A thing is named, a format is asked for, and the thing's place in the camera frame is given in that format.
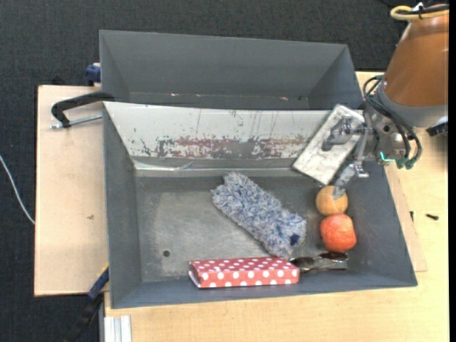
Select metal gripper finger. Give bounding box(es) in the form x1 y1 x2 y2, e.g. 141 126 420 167
321 117 365 152
332 162 371 197

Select pale grey block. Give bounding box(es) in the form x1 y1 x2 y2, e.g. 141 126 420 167
291 103 367 187

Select tan ball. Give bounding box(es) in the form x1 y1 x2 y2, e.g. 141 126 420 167
315 185 349 217

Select orange-red ball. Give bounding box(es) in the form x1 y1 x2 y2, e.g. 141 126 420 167
318 213 358 253

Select brown sunglasses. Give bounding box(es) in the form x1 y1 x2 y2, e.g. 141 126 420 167
289 251 350 274

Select blue and white fluffy duster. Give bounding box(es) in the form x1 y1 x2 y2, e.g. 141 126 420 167
209 171 308 260

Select red white-dotted box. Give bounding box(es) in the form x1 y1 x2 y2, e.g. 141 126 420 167
187 256 301 289

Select grey metal bin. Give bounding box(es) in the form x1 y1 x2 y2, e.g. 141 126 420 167
98 29 419 310

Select black cylinder on white bracket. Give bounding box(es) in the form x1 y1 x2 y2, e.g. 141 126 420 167
425 115 450 138

